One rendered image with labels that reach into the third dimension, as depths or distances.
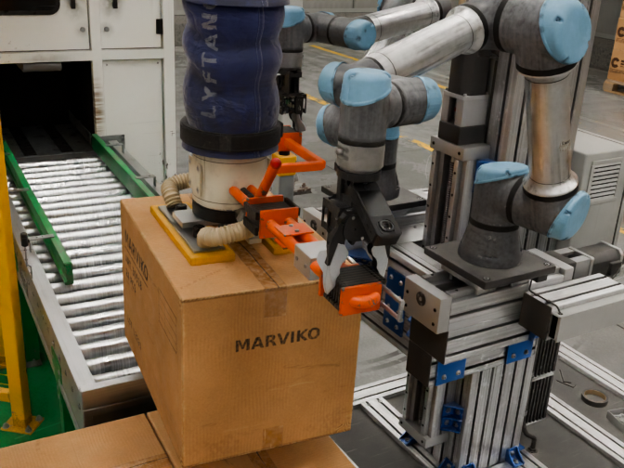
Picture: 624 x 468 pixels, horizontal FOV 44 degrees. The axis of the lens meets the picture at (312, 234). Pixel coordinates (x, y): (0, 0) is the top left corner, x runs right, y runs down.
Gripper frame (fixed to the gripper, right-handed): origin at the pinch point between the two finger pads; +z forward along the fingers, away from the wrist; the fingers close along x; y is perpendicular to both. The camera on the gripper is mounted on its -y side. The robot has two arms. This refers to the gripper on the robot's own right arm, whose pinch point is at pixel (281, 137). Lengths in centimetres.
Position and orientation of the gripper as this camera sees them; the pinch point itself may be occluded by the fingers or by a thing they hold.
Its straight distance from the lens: 215.7
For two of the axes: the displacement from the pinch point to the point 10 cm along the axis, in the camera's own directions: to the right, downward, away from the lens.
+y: 4.2, 3.8, -8.2
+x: 9.0, -1.2, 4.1
